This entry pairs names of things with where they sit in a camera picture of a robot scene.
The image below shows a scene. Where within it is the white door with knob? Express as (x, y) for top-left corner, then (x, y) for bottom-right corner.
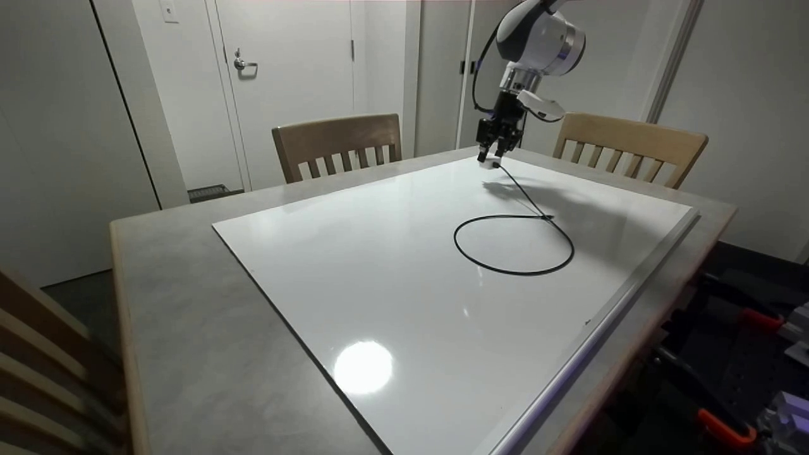
(517, 0), (680, 158)

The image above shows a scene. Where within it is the white closet door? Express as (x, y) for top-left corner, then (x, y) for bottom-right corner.
(459, 0), (522, 152)
(414, 0), (466, 158)

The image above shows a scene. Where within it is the white door with lever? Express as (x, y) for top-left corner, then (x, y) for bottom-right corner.
(204, 0), (361, 191)

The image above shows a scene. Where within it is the silver lever door handle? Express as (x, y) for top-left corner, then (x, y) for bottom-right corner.
(230, 47), (262, 83)

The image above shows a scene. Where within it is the wooden slat-back chair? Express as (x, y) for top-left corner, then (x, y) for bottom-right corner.
(0, 266), (133, 455)
(270, 110), (404, 185)
(550, 110), (711, 191)

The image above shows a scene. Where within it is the orange handled black clamp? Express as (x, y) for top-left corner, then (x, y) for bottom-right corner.
(689, 404), (761, 449)
(734, 301), (794, 335)

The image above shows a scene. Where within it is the white whiteboard with aluminium rail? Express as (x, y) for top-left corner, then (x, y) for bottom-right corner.
(209, 150), (703, 455)

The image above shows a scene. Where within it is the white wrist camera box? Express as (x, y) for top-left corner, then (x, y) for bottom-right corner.
(514, 85), (569, 126)

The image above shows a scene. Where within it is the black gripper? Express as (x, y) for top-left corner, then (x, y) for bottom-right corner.
(473, 88), (527, 170)

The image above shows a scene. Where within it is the black charger cable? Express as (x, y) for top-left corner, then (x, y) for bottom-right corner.
(449, 158), (578, 278)

